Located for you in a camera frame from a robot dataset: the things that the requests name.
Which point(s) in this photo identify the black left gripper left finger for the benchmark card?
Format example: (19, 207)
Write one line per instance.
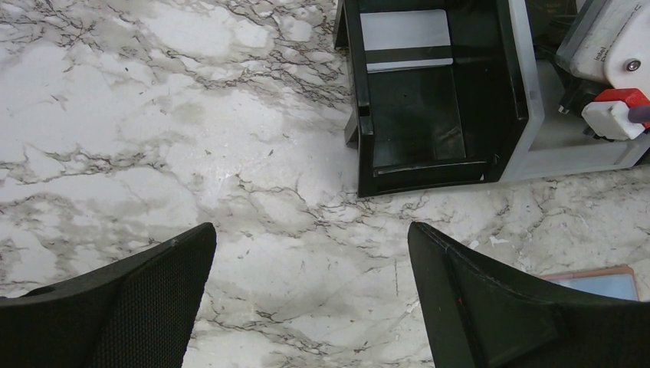
(136, 312)

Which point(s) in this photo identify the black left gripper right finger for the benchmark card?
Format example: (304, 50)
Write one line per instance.
(479, 312)

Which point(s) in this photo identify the brown leather card holder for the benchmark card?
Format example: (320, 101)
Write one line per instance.
(617, 282)

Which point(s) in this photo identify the white tray bin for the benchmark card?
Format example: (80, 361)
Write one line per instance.
(555, 144)

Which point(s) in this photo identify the black tray bin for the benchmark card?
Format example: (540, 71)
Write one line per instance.
(442, 126)

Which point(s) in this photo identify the silver credit card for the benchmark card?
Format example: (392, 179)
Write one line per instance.
(395, 41)

